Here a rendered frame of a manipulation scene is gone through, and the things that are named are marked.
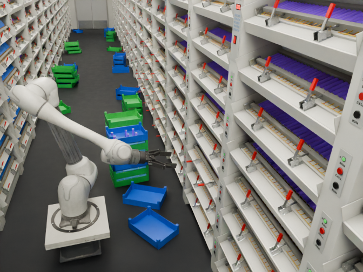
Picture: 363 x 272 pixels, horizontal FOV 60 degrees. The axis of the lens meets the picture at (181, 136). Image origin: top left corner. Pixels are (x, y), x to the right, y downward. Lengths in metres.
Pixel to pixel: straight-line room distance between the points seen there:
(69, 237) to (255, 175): 1.16
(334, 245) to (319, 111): 0.36
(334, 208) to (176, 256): 1.40
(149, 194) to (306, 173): 1.77
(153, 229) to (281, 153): 1.40
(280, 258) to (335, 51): 0.76
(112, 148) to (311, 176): 0.99
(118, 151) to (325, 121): 1.01
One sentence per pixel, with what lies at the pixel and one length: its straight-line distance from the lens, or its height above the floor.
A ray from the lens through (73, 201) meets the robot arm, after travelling 1.97.
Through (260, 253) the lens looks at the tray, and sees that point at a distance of 1.53.
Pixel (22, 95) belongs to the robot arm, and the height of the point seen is 1.03.
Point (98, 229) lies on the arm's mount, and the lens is 2.02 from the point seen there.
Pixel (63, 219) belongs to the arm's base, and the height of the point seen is 0.27.
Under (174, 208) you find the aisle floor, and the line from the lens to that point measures 2.49.
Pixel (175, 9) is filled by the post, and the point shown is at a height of 1.36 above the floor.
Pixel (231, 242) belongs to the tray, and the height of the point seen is 0.31.
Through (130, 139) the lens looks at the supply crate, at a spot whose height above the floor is 0.43.
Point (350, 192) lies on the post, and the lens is 0.86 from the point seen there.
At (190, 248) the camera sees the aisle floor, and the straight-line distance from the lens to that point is 2.20.
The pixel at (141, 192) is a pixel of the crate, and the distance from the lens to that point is 2.64.
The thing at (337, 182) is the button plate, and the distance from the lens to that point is 0.88.
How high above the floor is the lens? 1.60
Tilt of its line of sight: 27 degrees down
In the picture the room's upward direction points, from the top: 2 degrees clockwise
